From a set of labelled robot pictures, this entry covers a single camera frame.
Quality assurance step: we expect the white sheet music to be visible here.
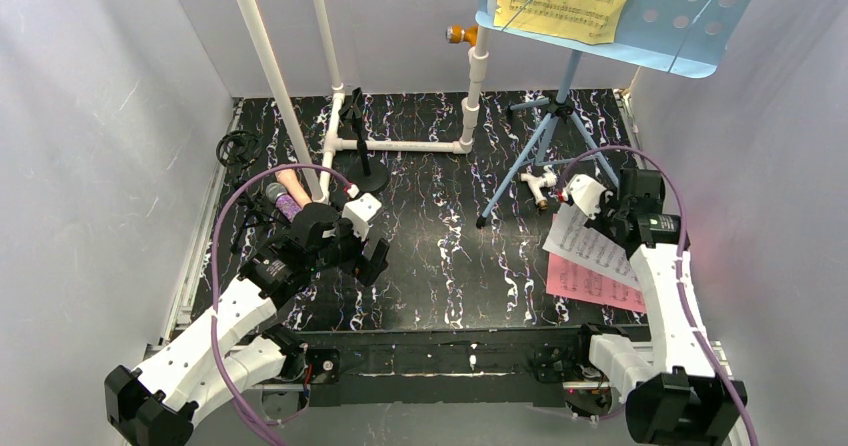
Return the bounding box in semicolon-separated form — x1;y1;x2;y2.
543;204;639;289

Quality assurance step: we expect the purple glitter microphone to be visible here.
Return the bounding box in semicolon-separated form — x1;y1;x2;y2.
264;182;302;222

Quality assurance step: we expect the black round-base microphone stand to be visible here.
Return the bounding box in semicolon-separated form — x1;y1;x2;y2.
340;87;390;195

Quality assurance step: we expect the pink sheet music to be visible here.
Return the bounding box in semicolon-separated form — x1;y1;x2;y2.
545;253;647;313

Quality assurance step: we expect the blue music stand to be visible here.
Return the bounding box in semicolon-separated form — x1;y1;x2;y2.
474;0;771;229

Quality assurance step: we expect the pink microphone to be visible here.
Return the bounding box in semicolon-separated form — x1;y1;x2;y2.
275;169;312;207

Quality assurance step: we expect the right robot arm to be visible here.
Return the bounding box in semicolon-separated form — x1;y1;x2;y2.
566;169;747;445

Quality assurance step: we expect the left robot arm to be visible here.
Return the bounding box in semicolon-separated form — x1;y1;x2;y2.
104;194;389;445

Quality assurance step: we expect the white pipe piece brass end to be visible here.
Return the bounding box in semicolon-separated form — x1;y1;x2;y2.
519;172;557;211

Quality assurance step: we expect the orange knob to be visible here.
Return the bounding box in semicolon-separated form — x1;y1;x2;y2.
445;24;478;47

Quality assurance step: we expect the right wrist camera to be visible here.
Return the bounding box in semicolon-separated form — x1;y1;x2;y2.
557;174;613;220

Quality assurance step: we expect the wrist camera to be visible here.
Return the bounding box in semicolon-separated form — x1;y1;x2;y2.
341;193;382;241
557;174;613;220

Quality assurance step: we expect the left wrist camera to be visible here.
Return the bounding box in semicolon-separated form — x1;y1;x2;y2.
341;193;382;241

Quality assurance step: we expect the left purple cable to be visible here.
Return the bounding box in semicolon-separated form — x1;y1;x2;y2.
209;163;362;446

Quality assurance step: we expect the purple cable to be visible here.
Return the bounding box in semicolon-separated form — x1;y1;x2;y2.
209;163;362;446
559;144;760;446

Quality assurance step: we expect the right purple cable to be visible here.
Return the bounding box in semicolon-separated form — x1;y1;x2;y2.
559;144;760;446

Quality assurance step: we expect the white PVC pipe frame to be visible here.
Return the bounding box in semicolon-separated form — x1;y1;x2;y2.
235;0;488;168

